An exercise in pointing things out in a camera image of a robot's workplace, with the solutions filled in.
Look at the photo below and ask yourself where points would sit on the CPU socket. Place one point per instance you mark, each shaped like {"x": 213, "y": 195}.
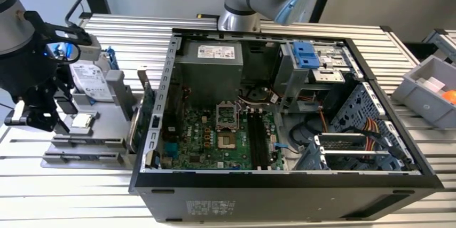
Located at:
{"x": 227, "y": 140}

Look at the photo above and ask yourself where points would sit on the silver CPU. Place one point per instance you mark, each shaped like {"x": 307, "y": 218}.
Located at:
{"x": 81, "y": 120}

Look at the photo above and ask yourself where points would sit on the green motherboard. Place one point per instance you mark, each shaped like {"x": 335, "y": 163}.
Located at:
{"x": 193, "y": 142}

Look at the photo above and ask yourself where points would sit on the hard disk in blue carrier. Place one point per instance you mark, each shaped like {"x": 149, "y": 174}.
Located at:
{"x": 91, "y": 81}

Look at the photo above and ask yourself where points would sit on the black open PC case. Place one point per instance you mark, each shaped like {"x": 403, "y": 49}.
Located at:
{"x": 249, "y": 201}

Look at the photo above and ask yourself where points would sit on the grey parts rack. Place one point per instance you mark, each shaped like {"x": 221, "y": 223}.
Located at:
{"x": 103, "y": 121}

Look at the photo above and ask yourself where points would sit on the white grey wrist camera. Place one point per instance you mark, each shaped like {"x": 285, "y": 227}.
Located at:
{"x": 88, "y": 50}

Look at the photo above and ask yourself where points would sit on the black yellow plug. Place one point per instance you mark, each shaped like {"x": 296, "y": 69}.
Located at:
{"x": 204, "y": 15}

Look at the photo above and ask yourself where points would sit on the black graphics card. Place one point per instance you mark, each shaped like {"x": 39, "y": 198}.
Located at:
{"x": 148, "y": 105}

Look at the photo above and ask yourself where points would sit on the grey power supply unit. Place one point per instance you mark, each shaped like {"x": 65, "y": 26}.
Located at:
{"x": 207, "y": 78}

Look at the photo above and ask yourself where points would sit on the black RAM slot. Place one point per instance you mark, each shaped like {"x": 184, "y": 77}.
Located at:
{"x": 252, "y": 140}
{"x": 264, "y": 140}
{"x": 260, "y": 140}
{"x": 256, "y": 140}

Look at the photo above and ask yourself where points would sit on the grey plastic bin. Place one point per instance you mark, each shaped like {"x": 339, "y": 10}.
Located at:
{"x": 420, "y": 100}

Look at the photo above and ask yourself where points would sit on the metal disk bay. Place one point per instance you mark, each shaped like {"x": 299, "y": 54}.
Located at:
{"x": 356, "y": 152}

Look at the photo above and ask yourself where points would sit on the black round fan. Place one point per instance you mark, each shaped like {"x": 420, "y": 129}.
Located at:
{"x": 255, "y": 95}

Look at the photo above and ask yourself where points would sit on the grey metal drive cage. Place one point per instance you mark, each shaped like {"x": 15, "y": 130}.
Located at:
{"x": 295, "y": 86}

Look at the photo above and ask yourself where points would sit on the blue RAM memory stick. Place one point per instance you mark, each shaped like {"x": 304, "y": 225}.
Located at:
{"x": 81, "y": 155}

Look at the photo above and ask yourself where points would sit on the blue plastic drive latch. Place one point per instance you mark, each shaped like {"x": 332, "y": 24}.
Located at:
{"x": 303, "y": 57}

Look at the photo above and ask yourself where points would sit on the aluminium slat side table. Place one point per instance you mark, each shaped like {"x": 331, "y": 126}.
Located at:
{"x": 443, "y": 37}

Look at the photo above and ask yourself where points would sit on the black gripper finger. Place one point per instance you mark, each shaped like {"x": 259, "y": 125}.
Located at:
{"x": 39, "y": 113}
{"x": 65, "y": 89}

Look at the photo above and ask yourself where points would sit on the orange ball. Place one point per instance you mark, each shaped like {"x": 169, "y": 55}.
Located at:
{"x": 449, "y": 97}

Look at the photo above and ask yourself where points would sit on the white power connector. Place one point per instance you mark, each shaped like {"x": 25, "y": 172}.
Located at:
{"x": 272, "y": 139}

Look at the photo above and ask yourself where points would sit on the white block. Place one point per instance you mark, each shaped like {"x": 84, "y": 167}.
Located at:
{"x": 432, "y": 83}

